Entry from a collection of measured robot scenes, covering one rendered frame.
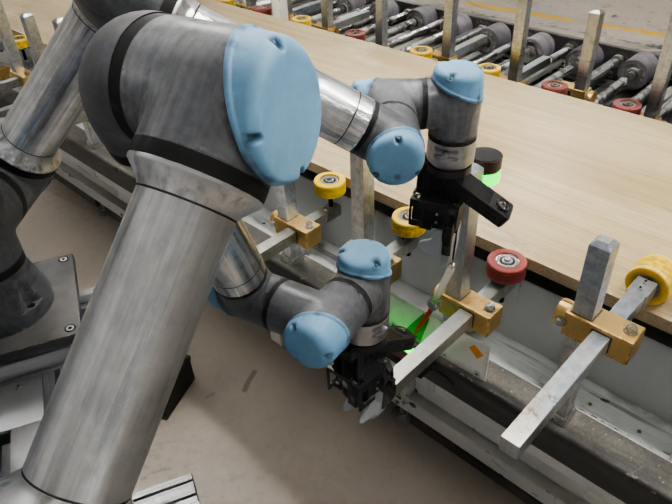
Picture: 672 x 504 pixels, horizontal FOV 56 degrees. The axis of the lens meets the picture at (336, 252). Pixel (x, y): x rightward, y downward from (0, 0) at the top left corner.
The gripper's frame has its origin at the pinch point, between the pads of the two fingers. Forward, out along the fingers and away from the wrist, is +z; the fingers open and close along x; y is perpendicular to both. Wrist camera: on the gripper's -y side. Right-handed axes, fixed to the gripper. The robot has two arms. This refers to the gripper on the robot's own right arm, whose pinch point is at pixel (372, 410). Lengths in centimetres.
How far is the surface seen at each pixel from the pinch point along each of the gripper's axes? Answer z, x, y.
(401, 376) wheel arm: -3.8, 0.9, -6.5
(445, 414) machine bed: 65, -18, -54
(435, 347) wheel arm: -4.0, 1.2, -16.1
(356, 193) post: -19.2, -29.2, -28.4
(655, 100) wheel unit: -10, -9, -138
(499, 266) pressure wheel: -9.0, -0.1, -38.6
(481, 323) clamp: -3.1, 3.4, -27.9
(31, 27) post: -25, -177, -30
